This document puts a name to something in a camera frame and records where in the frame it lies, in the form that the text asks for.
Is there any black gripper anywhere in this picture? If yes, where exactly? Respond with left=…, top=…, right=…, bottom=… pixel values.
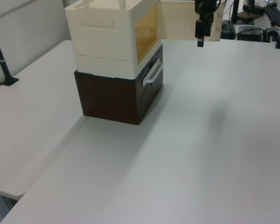
left=194, top=0, right=219, bottom=48

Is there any cream cabinet door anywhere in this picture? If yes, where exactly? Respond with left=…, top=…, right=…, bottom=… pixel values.
left=159, top=0, right=225, bottom=43

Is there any cream plastic cabinet body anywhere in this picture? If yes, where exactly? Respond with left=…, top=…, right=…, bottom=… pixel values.
left=64, top=0, right=164, bottom=78

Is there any black desktop device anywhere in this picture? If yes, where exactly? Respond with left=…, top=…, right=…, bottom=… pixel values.
left=220, top=20, right=237, bottom=39

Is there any black monitor stand pole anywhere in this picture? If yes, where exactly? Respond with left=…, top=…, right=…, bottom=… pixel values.
left=232, top=0, right=240, bottom=24

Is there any black computer box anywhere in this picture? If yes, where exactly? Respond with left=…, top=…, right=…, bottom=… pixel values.
left=237, top=27, right=265, bottom=42

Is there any black keyboard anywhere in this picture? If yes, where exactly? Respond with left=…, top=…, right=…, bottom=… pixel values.
left=266, top=2, right=280, bottom=27

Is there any dark brown drawer box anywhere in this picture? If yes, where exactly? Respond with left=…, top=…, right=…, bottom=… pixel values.
left=74, top=43, right=164, bottom=126

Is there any dark monitor base plate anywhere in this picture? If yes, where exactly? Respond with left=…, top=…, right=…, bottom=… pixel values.
left=237, top=10, right=256, bottom=26

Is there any brown drawer with handle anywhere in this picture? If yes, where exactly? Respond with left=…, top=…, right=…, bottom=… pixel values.
left=134, top=44, right=164, bottom=98

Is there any white drawer handle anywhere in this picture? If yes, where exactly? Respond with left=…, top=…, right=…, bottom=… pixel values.
left=141, top=57, right=164, bottom=86

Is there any brown drawer without handle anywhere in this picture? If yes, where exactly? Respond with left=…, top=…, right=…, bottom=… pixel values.
left=137, top=80, right=164, bottom=124

